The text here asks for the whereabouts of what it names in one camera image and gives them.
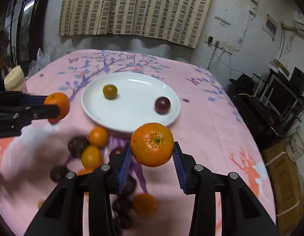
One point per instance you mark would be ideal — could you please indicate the wall power strip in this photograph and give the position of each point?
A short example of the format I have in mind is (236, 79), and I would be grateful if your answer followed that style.
(213, 42)

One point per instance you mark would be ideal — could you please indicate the small orange mandarin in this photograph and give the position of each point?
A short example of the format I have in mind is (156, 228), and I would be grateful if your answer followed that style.
(144, 205)

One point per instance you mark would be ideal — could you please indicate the large orange mandarin back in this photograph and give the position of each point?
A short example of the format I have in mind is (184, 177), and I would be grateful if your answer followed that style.
(152, 144)

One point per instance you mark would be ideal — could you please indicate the brown passion fruit lower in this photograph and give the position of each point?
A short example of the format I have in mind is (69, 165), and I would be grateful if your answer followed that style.
(57, 173)

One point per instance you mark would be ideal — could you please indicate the white oval plate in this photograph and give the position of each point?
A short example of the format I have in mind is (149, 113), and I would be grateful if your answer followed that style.
(134, 105)

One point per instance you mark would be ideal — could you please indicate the brown passion fruit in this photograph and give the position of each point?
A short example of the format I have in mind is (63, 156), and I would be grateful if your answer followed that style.
(57, 173)
(77, 145)

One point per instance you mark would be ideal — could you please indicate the white plastic bucket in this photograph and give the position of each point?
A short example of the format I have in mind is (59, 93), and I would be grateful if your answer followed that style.
(295, 145)

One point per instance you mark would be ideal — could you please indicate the green-yellow round fruit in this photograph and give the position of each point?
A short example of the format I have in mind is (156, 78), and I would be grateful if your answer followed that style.
(110, 92)

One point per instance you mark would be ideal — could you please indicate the orange mandarin middle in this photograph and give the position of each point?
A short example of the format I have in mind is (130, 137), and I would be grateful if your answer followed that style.
(85, 171)

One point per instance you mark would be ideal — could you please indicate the small tan longan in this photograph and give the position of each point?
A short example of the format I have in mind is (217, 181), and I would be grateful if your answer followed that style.
(40, 203)

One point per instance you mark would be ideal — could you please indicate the dark mangosteen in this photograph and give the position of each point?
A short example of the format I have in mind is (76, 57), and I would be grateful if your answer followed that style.
(130, 186)
(122, 207)

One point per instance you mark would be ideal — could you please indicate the yellow-orange round fruit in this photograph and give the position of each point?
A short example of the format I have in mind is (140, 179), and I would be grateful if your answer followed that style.
(91, 157)

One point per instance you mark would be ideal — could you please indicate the dark framed cabinet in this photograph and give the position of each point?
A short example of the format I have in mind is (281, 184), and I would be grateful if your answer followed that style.
(29, 34)

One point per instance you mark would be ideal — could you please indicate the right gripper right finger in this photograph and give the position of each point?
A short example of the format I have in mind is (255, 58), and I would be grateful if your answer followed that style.
(242, 212)

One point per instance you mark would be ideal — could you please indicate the striped beige curtain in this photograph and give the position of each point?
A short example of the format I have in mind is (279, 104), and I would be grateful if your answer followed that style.
(178, 21)

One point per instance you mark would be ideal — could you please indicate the black shelf with electronics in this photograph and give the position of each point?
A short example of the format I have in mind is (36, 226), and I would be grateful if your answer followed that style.
(269, 107)

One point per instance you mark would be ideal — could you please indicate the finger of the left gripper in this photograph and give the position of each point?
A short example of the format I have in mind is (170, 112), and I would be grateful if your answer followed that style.
(26, 98)
(23, 116)

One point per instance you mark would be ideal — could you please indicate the white wall panel box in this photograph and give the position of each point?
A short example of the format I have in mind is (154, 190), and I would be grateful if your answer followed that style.
(270, 26)

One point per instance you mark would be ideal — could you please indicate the cardboard box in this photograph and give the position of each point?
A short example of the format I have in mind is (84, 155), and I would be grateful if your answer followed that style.
(287, 188)

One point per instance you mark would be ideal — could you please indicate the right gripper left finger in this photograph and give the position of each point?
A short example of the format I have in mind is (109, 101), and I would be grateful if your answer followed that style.
(61, 213)

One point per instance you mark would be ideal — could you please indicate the small orange top fruit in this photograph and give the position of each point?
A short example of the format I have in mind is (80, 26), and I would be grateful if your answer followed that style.
(98, 137)

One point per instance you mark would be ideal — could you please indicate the large dark purple plum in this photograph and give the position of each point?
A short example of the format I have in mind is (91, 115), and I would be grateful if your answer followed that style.
(162, 105)

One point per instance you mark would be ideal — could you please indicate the dark plum top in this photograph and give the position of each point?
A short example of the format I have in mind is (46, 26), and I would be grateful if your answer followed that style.
(116, 151)

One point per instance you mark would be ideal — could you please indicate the brown passion fruit top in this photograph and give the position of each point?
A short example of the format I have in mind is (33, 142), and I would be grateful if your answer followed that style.
(77, 145)

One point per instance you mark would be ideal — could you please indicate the dark mangosteen lower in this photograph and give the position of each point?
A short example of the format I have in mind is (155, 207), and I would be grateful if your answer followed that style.
(122, 207)

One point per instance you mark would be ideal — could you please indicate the clear plastic bag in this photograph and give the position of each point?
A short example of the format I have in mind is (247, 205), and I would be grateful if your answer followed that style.
(42, 60)

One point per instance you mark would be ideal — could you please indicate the dark mangosteen right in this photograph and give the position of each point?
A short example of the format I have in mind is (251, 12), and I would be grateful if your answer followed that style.
(130, 186)

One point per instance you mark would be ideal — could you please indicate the large orange mandarin front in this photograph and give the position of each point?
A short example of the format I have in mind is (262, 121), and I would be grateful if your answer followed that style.
(57, 105)

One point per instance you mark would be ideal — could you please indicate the pink deer tablecloth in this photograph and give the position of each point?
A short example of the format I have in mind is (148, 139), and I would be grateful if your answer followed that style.
(209, 128)

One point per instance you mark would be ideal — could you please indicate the large orange mandarin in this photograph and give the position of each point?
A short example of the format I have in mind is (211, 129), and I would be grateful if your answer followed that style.
(152, 144)
(57, 105)

